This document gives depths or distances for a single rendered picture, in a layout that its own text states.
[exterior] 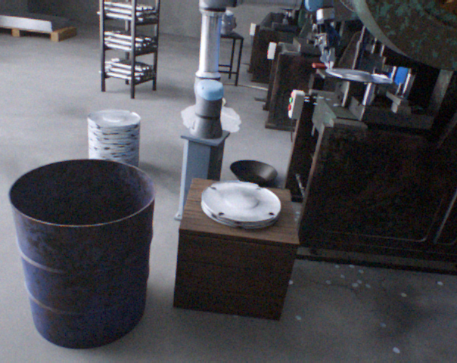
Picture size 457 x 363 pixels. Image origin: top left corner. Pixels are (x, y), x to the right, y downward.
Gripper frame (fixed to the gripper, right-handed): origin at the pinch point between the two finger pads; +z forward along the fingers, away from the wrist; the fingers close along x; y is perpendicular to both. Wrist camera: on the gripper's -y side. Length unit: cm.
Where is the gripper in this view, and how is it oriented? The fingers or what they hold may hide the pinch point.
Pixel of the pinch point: (330, 66)
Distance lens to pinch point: 196.7
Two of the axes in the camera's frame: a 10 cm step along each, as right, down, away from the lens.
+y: -6.8, 2.5, -6.9
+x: 7.3, 0.8, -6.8
